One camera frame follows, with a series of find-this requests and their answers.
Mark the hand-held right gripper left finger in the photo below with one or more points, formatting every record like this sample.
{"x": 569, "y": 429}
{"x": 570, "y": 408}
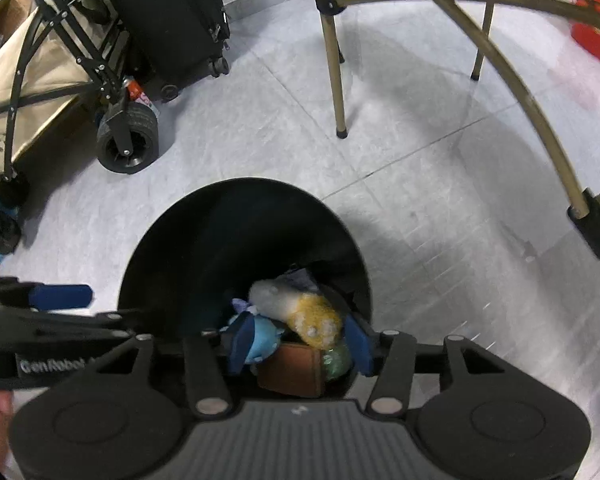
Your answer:
{"x": 239, "y": 347}

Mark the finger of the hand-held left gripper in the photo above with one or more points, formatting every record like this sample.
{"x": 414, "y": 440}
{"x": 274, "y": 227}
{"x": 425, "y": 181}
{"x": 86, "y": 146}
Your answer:
{"x": 62, "y": 296}
{"x": 55, "y": 325}

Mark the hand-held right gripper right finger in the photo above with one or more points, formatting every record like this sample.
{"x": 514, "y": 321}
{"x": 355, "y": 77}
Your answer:
{"x": 359, "y": 346}

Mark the light blue soft toy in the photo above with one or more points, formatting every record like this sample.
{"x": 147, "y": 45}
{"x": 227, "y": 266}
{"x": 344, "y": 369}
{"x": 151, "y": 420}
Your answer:
{"x": 260, "y": 342}

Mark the iridescent plastic bag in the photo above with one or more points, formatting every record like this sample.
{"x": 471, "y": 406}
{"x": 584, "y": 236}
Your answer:
{"x": 337, "y": 363}

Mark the yellow plush item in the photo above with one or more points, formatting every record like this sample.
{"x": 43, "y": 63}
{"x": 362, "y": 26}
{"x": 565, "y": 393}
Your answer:
{"x": 316, "y": 321}

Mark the black round trash bin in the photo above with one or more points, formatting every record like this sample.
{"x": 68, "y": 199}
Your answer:
{"x": 205, "y": 240}

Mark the beige folding wagon cart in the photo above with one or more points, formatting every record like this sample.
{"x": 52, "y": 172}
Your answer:
{"x": 35, "y": 90}

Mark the folding slatted camping table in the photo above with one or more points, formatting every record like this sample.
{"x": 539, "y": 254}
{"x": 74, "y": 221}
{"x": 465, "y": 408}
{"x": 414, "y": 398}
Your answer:
{"x": 332, "y": 60}

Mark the black suitcase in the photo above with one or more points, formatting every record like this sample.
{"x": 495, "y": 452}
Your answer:
{"x": 165, "y": 15}

